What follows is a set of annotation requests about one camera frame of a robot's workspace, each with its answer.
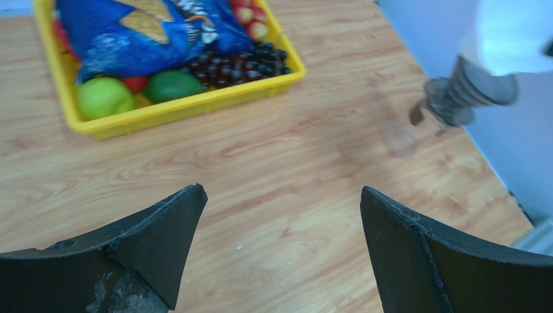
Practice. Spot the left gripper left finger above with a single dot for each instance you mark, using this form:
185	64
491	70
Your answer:
134	264

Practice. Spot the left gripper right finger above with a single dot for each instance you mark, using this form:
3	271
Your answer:
423	265

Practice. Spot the clear glass carafe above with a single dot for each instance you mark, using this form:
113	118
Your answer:
407	127

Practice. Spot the yellow plastic tray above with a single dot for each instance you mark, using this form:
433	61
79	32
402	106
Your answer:
63	72

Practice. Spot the light green apple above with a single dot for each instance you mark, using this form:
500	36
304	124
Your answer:
103	97

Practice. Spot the dark green avocado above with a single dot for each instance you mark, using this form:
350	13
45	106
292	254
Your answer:
171	85

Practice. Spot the dark purple grapes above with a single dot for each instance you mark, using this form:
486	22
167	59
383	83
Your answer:
216	70

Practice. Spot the blue chips bag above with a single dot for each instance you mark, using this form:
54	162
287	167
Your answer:
139	38

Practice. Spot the red peaches bunch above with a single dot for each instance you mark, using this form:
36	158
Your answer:
252	17

